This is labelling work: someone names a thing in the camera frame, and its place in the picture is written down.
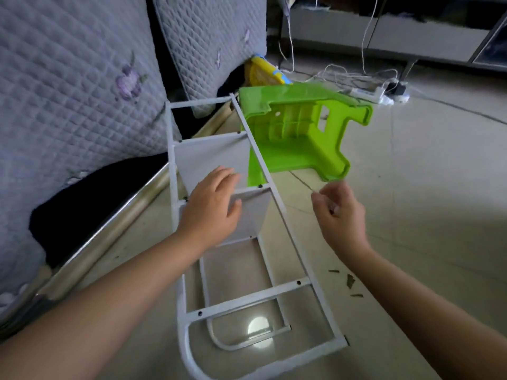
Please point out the chrome metal base rail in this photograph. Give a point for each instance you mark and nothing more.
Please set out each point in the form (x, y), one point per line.
(103, 241)

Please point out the long white power strip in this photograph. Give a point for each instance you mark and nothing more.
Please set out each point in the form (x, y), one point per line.
(368, 95)

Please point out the pile of black screws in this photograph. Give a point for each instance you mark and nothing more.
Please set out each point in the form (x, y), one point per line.
(346, 281)

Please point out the grey textured furniture cover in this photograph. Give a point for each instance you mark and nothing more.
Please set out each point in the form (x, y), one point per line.
(71, 130)

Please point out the grey marble TV cabinet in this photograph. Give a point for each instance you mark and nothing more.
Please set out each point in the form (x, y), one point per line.
(396, 27)

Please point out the white wooden board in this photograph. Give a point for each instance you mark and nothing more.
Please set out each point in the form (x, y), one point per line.
(210, 158)
(252, 217)

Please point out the person's left hand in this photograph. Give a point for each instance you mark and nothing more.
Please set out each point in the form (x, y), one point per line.
(210, 211)

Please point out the person's right forearm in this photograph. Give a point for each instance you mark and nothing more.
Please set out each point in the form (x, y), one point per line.
(428, 312)

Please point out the person's right hand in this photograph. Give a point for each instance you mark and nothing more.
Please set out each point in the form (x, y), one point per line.
(342, 221)

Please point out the white power strip with plugs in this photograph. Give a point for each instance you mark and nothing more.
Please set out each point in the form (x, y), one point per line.
(398, 92)

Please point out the white metal frame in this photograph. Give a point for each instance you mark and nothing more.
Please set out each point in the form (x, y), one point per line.
(245, 296)
(273, 273)

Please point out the green plastic stool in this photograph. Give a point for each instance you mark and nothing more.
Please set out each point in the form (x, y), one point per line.
(301, 130)

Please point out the yellow plastic basket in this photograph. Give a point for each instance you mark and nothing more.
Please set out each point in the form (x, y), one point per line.
(265, 71)

